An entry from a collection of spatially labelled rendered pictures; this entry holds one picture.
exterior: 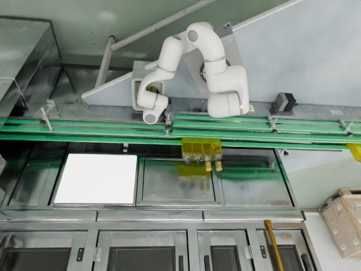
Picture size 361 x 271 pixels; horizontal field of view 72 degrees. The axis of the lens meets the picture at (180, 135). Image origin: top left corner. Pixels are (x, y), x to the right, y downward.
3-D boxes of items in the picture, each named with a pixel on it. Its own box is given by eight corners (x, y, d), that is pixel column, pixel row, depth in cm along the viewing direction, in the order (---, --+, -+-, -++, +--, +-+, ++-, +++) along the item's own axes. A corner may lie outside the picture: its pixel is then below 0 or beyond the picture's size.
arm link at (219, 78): (203, 59, 102) (244, 52, 99) (211, 114, 111) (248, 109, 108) (203, 63, 93) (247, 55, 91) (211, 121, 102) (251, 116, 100)
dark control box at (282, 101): (274, 101, 156) (278, 111, 150) (279, 92, 150) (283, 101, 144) (286, 102, 156) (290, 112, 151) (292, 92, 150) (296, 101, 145)
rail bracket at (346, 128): (336, 120, 153) (346, 137, 144) (343, 112, 147) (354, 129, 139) (341, 121, 153) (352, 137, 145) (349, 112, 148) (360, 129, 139)
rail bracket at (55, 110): (55, 108, 148) (43, 137, 133) (47, 86, 135) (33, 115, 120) (64, 109, 148) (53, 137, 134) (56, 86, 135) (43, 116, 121)
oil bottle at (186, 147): (180, 133, 155) (181, 161, 141) (181, 126, 150) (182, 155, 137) (189, 133, 155) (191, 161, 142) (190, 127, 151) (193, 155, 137)
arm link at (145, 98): (175, 66, 109) (161, 106, 121) (147, 57, 106) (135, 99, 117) (177, 73, 103) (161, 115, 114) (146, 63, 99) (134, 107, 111)
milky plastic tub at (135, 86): (134, 100, 149) (132, 110, 144) (132, 68, 132) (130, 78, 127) (163, 101, 151) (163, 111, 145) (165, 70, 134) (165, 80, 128)
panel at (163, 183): (67, 154, 150) (51, 207, 128) (66, 151, 148) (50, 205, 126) (213, 158, 160) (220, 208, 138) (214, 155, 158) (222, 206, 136)
